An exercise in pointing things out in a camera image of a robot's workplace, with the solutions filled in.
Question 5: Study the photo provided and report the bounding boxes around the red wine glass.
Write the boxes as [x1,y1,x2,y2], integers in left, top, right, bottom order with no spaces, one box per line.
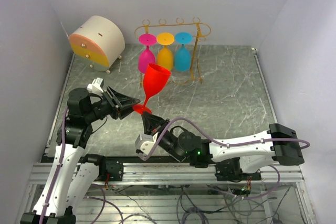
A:
[132,63,171,114]

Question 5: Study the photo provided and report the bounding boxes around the orange wine glass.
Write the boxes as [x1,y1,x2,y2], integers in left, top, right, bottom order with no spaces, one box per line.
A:
[156,33,174,71]

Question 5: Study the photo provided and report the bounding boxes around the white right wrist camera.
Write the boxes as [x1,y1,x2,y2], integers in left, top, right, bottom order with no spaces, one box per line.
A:
[135,133,158,155]

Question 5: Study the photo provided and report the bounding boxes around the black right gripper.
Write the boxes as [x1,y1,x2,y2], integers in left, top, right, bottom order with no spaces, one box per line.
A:
[141,111,185,162]

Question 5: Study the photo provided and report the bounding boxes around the loose cables under frame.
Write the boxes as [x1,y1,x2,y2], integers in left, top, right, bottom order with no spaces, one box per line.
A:
[83,182,297,224]

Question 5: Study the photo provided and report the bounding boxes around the gold wire wine glass rack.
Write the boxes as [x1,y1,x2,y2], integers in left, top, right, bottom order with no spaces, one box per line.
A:
[134,17,212,85]

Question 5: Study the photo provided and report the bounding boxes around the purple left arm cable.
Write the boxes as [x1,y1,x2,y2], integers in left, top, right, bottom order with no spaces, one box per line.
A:
[38,107,70,224]

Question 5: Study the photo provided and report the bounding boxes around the blue wine glass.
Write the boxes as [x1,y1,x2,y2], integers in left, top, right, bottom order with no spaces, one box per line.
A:
[174,32,193,72]

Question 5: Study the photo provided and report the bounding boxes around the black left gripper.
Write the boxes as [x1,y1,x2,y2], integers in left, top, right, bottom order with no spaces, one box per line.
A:
[85,85,140,122]

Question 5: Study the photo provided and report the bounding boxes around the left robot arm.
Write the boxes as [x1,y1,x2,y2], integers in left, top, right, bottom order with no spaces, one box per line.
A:
[20,87,140,223]

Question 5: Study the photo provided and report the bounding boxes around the pink wine glass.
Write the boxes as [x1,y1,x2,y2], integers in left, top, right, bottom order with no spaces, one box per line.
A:
[138,34,156,73]

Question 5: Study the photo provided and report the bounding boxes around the aluminium rail frame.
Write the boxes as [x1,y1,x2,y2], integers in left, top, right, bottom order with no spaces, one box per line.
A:
[15,48,320,224]

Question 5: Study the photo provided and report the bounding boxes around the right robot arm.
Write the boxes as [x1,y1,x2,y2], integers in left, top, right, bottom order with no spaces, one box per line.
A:
[135,112,310,182]

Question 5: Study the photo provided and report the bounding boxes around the round beige drawer cabinet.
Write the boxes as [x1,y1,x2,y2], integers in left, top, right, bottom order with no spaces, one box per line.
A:
[69,15,125,73]

